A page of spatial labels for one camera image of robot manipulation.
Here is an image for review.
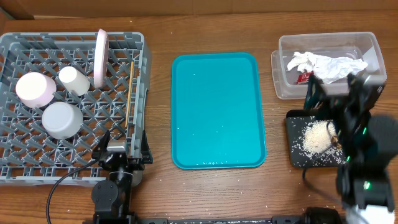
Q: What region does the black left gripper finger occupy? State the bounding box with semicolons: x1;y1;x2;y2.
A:
91;130;111;159
141;130;153;164

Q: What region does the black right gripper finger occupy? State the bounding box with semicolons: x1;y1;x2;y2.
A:
347;74;373;109
303;75;326;110

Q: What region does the brown food scrap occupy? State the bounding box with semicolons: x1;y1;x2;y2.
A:
331;135;342;149

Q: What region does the red snack wrapper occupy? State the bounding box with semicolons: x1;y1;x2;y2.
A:
295;71;313;85

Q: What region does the white napkin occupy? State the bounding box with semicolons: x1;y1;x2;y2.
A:
308;54;368;84

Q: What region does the grey round bowl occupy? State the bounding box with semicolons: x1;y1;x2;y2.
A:
42;102;83;139

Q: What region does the white tissue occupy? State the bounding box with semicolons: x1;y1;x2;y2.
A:
287;52;315;73

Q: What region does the wooden chopstick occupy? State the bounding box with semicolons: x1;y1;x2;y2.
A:
124;61;134;128

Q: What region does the cream plastic cup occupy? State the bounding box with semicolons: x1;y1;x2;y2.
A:
58;66;90;96

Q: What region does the large pink-white plate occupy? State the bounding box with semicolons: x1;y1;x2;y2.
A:
93;29;109;88

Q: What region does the small plate with crumbs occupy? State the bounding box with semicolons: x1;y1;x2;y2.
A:
15;72;57;108

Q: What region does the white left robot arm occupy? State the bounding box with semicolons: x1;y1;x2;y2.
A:
91;131;173;224

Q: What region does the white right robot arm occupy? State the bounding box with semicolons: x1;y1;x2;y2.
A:
132;68;397;218

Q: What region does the black plastic tray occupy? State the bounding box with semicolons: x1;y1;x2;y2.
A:
285;108;382;169

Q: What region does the pile of rice grains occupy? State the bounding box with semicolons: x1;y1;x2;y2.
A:
290;119;346;166

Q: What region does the clear plastic bin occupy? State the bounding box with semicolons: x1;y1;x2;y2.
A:
271;32;387;100

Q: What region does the grey plastic dish rack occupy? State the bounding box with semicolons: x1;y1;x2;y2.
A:
1;32;152;186

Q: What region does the teal plastic tray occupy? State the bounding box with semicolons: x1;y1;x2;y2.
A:
170;52;267;170

